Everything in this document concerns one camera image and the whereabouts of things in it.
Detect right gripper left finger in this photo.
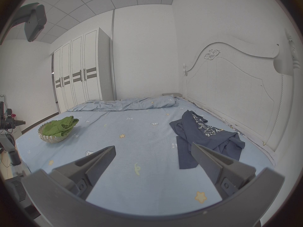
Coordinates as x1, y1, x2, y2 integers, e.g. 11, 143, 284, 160
50, 145, 116, 201

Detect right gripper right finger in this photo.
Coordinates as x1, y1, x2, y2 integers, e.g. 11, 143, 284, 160
190, 142, 256, 200

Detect bed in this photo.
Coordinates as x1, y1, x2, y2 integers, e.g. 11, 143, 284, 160
14, 26, 303, 217

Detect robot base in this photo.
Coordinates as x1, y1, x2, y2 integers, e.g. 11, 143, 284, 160
0, 133, 32, 222

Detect white wardrobe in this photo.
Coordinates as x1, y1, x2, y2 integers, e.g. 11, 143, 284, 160
53, 27, 116, 114

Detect green shorts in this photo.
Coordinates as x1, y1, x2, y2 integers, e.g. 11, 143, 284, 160
42, 116, 80, 137

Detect pale blue quilt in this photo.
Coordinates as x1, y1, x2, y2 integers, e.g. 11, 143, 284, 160
67, 96, 179, 112

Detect round woven basket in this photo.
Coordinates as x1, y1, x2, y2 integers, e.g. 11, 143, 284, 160
37, 123, 74, 142

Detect dark blue T-shirt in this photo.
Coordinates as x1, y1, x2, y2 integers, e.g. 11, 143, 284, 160
169, 110, 246, 170

